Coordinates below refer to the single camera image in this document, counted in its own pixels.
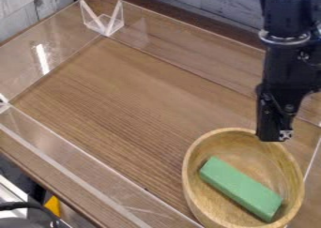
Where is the clear acrylic corner bracket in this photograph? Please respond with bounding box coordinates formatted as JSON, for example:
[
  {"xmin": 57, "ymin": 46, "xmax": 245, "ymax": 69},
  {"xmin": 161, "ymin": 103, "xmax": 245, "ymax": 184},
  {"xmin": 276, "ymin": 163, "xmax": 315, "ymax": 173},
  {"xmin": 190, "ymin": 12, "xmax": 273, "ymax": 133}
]
[{"xmin": 79, "ymin": 0, "xmax": 125, "ymax": 37}]

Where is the brown wooden bowl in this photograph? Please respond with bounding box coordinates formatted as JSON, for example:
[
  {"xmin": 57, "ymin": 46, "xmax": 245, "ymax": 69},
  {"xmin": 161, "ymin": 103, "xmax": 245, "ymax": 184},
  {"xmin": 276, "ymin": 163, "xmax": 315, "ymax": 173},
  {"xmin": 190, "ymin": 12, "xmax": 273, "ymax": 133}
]
[{"xmin": 182, "ymin": 128, "xmax": 305, "ymax": 228}]

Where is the clear acrylic enclosure wall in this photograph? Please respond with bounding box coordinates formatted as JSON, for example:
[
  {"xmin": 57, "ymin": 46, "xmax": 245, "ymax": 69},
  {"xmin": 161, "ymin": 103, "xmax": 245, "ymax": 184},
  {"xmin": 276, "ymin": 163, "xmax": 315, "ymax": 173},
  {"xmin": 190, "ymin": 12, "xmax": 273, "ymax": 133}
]
[{"xmin": 0, "ymin": 1, "xmax": 321, "ymax": 228}]

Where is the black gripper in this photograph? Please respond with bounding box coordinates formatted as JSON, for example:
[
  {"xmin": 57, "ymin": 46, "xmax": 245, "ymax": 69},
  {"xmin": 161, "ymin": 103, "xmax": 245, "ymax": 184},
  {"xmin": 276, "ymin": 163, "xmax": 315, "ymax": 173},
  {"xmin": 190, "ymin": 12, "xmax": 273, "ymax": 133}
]
[{"xmin": 256, "ymin": 34, "xmax": 321, "ymax": 142}]

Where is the yellow black clamp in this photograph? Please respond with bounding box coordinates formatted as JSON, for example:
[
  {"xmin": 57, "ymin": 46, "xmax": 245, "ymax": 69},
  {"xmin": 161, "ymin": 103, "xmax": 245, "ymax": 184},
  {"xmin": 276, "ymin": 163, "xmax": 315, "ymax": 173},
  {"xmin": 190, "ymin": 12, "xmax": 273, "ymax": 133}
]
[{"xmin": 45, "ymin": 196, "xmax": 62, "ymax": 217}]

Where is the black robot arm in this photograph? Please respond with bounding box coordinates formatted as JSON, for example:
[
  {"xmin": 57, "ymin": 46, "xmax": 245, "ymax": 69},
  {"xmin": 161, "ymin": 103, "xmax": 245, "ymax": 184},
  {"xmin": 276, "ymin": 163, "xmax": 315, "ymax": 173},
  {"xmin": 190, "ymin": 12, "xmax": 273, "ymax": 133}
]
[{"xmin": 256, "ymin": 0, "xmax": 321, "ymax": 142}]

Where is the black cable lower left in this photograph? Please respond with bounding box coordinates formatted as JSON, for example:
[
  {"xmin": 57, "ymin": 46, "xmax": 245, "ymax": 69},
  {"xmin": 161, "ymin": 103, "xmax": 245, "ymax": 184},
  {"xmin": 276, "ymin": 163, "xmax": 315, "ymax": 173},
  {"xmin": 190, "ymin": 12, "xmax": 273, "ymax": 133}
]
[{"xmin": 0, "ymin": 201, "xmax": 62, "ymax": 228}]

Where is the green rectangular block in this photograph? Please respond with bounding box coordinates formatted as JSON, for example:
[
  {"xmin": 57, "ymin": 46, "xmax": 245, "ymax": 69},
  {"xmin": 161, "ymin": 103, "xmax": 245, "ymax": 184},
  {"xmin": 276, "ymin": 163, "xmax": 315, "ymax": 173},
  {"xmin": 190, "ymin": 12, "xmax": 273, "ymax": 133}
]
[{"xmin": 200, "ymin": 157, "xmax": 284, "ymax": 222}]

